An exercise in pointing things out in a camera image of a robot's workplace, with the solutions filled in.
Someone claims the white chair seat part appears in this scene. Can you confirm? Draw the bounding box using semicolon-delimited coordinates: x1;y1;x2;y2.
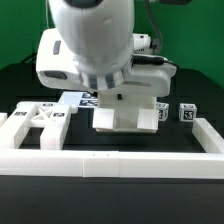
96;93;159;133

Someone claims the white thin cable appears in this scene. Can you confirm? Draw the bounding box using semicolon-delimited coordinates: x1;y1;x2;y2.
45;0;51;24

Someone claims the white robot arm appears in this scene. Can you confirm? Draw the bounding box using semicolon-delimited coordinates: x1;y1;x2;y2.
36;0;177;97

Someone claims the white tag sheet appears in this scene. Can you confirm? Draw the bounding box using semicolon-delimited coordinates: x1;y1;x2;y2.
59;91;98;108

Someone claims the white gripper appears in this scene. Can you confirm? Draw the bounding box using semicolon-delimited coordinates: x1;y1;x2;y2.
36;29;176;97

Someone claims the black cable bundle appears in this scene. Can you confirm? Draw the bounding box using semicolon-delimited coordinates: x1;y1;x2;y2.
20;51;38;65

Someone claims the white U-shaped obstacle frame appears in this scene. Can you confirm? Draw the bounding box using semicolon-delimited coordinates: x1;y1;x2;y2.
0;113;224;179

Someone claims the white chair back part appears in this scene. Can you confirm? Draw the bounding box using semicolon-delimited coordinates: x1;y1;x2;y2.
0;101;78;150

